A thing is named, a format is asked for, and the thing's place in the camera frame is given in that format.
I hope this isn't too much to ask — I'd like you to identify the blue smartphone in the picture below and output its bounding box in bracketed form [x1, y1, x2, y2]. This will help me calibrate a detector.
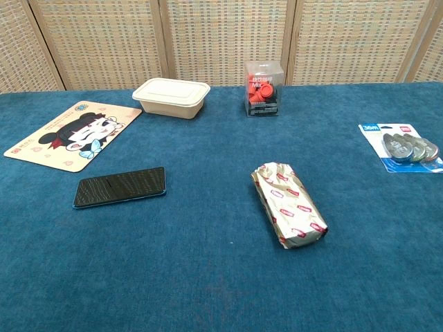
[72, 166, 168, 210]

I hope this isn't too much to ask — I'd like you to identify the gold foil wrapped package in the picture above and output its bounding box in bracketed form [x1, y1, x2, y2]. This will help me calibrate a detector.
[251, 161, 329, 250]

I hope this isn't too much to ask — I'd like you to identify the beige lidded food container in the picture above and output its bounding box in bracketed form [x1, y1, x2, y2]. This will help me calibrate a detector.
[132, 77, 211, 120]

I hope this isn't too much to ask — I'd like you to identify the clear box of orange capsules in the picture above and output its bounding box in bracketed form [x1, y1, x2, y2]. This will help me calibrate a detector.
[243, 60, 287, 118]

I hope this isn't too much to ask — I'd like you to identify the woven rattan folding screen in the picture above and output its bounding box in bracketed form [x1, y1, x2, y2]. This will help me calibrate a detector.
[0, 0, 443, 94]

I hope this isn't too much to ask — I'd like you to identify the cartoon girl mouse pad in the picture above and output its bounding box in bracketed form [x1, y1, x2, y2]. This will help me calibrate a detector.
[3, 100, 143, 173]

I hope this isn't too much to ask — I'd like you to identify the correction tape blister pack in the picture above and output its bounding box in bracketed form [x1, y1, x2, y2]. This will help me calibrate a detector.
[358, 122, 443, 174]

